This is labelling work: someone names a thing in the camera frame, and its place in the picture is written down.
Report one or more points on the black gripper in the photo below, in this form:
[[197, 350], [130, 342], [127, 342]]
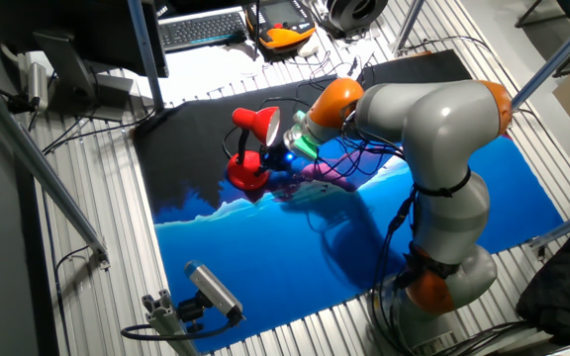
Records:
[[280, 159]]

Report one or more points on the red desk lamp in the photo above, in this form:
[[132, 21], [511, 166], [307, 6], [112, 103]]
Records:
[[245, 170]]

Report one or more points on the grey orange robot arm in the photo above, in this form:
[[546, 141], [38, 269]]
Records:
[[438, 123]]

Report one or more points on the printed landscape table mat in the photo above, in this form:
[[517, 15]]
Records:
[[265, 257]]

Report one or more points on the white paper sheet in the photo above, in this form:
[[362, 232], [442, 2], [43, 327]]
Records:
[[201, 74]]

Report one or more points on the white roll object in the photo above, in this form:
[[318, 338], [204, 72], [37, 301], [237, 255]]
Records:
[[309, 49]]

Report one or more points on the orange black teach pendant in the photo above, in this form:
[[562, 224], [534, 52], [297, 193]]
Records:
[[285, 27]]

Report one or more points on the black computer keyboard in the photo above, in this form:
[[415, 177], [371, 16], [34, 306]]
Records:
[[201, 29]]

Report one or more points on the grey monitor stand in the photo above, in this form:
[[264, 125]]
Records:
[[82, 79]]

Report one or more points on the white cylindrical device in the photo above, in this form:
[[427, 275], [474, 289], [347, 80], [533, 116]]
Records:
[[37, 86]]

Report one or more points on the black computer monitor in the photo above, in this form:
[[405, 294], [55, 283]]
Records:
[[67, 29]]

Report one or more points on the black fabric jacket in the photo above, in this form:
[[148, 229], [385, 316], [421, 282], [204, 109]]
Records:
[[567, 287]]

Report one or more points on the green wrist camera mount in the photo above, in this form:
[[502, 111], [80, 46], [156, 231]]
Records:
[[307, 146]]

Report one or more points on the grey exterior camera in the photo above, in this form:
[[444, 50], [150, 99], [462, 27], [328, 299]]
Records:
[[213, 289]]

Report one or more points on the aluminium frame post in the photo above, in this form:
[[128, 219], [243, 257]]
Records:
[[146, 54], [557, 62], [408, 25], [567, 225], [42, 173]]

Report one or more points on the aluminium camera mount profile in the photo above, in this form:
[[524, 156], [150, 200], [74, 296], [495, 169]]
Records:
[[166, 319]]

